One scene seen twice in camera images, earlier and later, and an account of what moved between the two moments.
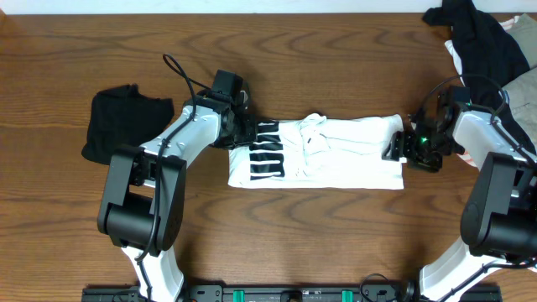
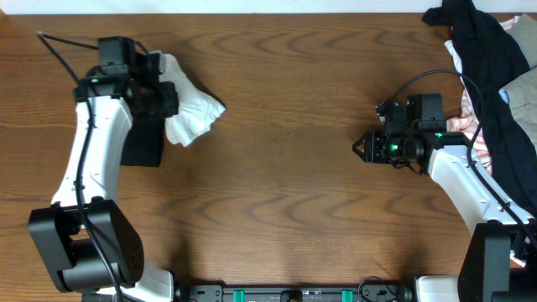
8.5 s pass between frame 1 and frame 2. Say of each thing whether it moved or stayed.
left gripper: moved
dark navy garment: stayed
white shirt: moved
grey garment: stayed
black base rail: stayed
